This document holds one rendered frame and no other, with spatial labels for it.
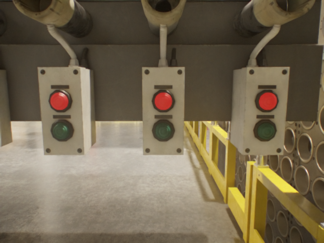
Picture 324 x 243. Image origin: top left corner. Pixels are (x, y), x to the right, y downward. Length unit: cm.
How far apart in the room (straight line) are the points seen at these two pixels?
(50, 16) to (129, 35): 20
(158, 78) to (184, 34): 16
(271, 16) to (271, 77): 10
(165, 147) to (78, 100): 17
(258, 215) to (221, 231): 28
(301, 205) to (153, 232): 77
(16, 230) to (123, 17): 127
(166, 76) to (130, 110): 13
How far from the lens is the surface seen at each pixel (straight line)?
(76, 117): 47
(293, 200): 91
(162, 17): 38
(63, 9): 43
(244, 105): 47
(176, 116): 45
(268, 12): 43
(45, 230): 154
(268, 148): 49
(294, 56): 60
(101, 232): 145
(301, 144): 267
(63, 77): 47
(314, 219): 82
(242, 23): 54
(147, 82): 44
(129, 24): 58
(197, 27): 58
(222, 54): 55
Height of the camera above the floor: 75
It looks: 9 degrees down
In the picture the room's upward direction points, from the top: straight up
